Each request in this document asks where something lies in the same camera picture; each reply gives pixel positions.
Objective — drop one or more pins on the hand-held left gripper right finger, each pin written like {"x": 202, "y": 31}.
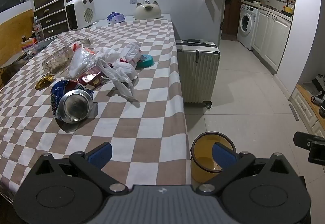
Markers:
{"x": 223, "y": 155}

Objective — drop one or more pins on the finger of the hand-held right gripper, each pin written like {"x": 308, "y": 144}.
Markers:
{"x": 301, "y": 140}

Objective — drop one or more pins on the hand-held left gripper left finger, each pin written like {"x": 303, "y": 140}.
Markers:
{"x": 101, "y": 155}

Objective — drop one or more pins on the yellow bin with dark rim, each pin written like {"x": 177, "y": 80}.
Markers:
{"x": 199, "y": 163}

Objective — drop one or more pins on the crushed blue drinks can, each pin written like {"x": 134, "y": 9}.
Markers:
{"x": 75, "y": 106}

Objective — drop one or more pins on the red snack packet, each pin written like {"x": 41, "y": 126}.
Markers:
{"x": 91, "y": 80}

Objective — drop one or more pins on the gold foil wrapper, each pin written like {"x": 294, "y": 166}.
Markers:
{"x": 44, "y": 81}

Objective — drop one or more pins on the teal round lid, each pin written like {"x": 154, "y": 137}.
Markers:
{"x": 146, "y": 61}

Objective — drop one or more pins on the clear plastic bottle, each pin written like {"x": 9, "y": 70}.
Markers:
{"x": 57, "y": 60}

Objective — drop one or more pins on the white red printed plastic bag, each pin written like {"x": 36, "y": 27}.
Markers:
{"x": 132, "y": 52}

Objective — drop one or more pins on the cream ribbed suitcase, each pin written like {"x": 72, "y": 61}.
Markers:
{"x": 198, "y": 74}

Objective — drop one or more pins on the white kitchen base cabinets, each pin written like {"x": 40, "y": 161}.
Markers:
{"x": 269, "y": 36}

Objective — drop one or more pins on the white washing machine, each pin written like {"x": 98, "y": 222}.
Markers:
{"x": 246, "y": 23}

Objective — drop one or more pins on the blue tissue pack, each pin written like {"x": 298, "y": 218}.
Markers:
{"x": 115, "y": 17}

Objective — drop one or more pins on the water bottle with red label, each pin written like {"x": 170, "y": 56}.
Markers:
{"x": 38, "y": 31}

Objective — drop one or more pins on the white fan heater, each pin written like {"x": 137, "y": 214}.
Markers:
{"x": 81, "y": 13}

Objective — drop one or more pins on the white dark drawer unit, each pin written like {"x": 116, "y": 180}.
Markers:
{"x": 52, "y": 19}

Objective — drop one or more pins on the brown wooden door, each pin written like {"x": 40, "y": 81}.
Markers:
{"x": 232, "y": 10}

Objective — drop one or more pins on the wooden board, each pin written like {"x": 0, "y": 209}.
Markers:
{"x": 15, "y": 31}

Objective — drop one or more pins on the white cat-shaped box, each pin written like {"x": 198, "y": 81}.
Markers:
{"x": 148, "y": 10}

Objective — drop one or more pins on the white wall socket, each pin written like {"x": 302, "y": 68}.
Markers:
{"x": 133, "y": 0}

